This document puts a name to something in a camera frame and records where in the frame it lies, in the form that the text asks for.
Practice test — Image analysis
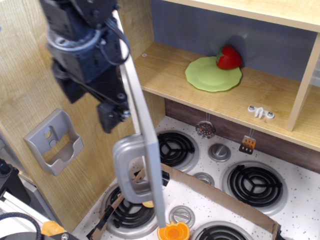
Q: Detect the grey wall phone holder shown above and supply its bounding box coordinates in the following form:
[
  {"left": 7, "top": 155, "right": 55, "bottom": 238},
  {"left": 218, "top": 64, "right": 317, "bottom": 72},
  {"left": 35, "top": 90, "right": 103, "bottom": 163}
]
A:
[{"left": 24, "top": 108, "right": 84, "bottom": 176}]

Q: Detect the grey toy microwave door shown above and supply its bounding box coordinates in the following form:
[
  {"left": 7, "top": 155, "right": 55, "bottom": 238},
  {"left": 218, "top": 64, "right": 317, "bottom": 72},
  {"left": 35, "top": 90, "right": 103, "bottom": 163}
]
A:
[{"left": 111, "top": 9, "right": 167, "bottom": 230}]

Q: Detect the white door latch clip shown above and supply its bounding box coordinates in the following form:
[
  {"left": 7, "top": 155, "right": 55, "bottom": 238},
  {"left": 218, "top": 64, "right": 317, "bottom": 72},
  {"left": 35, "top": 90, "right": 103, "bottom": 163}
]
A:
[{"left": 247, "top": 105, "right": 275, "bottom": 119}]

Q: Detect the stove burner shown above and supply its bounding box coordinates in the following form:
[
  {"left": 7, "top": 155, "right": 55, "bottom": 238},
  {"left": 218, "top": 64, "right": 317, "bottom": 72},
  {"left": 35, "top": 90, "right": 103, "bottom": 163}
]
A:
[
  {"left": 157, "top": 131, "right": 200, "bottom": 173},
  {"left": 106, "top": 199, "right": 158, "bottom": 240},
  {"left": 190, "top": 221, "right": 253, "bottom": 240},
  {"left": 221, "top": 161, "right": 289, "bottom": 217}
]

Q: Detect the hanging silver spatula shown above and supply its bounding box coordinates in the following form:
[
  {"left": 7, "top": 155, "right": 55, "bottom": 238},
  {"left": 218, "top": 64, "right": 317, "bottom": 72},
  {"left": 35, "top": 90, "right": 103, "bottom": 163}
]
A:
[{"left": 239, "top": 128, "right": 257, "bottom": 155}]

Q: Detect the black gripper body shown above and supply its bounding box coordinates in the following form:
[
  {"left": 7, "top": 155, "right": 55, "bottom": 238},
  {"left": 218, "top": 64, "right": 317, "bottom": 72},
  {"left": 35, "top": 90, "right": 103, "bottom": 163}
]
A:
[{"left": 47, "top": 29, "right": 130, "bottom": 118}]

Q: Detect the front grey stove knob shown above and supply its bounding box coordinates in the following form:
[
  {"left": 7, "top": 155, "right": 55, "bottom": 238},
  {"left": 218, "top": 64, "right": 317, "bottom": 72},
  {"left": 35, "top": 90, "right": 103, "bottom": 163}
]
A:
[{"left": 168, "top": 205, "right": 196, "bottom": 228}]

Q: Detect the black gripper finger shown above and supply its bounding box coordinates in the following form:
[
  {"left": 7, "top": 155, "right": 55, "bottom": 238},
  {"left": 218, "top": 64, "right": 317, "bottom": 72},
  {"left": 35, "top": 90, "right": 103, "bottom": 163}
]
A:
[
  {"left": 54, "top": 72, "right": 86, "bottom": 104},
  {"left": 97, "top": 102, "right": 125, "bottom": 134}
]

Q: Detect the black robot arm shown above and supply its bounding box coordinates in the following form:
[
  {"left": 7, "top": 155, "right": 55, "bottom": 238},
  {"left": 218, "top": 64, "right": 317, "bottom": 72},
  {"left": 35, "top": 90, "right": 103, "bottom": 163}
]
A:
[{"left": 40, "top": 0, "right": 130, "bottom": 134}]

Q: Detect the grey stove knob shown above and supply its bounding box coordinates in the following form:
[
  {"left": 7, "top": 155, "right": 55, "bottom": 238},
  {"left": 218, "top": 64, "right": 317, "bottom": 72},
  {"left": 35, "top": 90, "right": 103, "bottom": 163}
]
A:
[
  {"left": 168, "top": 205, "right": 196, "bottom": 228},
  {"left": 208, "top": 143, "right": 231, "bottom": 162},
  {"left": 193, "top": 172, "right": 215, "bottom": 187}
]

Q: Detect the brown cardboard barrier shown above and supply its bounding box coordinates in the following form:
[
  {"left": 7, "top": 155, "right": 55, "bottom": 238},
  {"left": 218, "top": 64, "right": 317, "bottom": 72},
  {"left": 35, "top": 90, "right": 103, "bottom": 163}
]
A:
[{"left": 87, "top": 164, "right": 282, "bottom": 240}]

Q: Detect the front left stove burner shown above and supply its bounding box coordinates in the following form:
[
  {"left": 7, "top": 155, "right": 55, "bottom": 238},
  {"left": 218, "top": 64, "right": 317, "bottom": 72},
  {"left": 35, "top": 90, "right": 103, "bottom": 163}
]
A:
[{"left": 106, "top": 199, "right": 158, "bottom": 240}]

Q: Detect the red toy strawberry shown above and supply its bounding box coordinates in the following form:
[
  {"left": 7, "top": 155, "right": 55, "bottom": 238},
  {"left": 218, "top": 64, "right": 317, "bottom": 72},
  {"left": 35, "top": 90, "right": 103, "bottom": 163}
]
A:
[{"left": 216, "top": 45, "right": 243, "bottom": 70}]

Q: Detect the green toy plate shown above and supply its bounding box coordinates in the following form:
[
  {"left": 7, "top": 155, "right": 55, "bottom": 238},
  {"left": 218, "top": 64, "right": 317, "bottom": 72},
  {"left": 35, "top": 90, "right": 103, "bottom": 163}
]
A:
[{"left": 185, "top": 56, "right": 243, "bottom": 92}]

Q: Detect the orange toy near cable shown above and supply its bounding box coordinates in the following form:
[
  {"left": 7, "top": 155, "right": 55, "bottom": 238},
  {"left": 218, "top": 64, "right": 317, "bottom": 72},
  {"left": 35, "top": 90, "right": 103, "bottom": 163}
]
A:
[{"left": 41, "top": 220, "right": 66, "bottom": 237}]

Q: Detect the hanging silver skimmer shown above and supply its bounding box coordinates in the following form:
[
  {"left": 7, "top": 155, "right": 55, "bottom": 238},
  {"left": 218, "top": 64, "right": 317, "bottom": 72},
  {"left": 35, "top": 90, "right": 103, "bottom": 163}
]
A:
[{"left": 195, "top": 113, "right": 217, "bottom": 139}]

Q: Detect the middle grey stove knob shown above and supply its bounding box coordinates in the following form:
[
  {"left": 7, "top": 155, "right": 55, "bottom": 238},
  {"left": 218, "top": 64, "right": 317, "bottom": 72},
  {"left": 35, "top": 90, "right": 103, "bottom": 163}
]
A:
[{"left": 193, "top": 172, "right": 215, "bottom": 187}]

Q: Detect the orange toy pumpkin half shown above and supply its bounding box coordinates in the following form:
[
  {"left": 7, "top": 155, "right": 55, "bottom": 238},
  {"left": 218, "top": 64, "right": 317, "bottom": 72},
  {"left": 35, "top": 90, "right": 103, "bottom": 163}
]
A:
[{"left": 157, "top": 221, "right": 191, "bottom": 240}]

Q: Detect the back grey stove knob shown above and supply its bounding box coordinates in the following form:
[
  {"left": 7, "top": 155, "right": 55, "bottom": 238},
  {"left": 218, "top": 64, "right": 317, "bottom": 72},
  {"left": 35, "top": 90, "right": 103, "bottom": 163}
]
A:
[{"left": 208, "top": 143, "right": 231, "bottom": 162}]

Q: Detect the black braided cable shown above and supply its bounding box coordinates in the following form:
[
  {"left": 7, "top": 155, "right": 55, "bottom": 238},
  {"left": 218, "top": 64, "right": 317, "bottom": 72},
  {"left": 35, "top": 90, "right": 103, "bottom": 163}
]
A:
[{"left": 0, "top": 212, "right": 42, "bottom": 240}]

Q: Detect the front right stove burner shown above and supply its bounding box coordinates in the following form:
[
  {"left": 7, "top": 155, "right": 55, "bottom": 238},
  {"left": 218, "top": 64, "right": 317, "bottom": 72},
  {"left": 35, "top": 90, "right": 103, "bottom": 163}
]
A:
[{"left": 190, "top": 221, "right": 253, "bottom": 240}]

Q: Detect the red toy fruit half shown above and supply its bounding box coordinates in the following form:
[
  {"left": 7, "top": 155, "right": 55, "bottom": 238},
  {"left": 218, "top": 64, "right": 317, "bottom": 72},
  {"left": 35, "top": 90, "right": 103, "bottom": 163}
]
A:
[{"left": 142, "top": 200, "right": 154, "bottom": 208}]

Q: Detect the back left stove burner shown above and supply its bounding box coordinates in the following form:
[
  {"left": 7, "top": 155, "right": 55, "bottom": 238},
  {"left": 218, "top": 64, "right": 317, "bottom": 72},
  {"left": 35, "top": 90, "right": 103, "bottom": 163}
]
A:
[{"left": 157, "top": 131, "right": 200, "bottom": 173}]

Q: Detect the back right stove burner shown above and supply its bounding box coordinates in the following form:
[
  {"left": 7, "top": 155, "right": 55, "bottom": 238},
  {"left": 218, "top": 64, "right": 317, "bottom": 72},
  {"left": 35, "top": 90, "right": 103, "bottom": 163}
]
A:
[{"left": 221, "top": 161, "right": 289, "bottom": 217}]

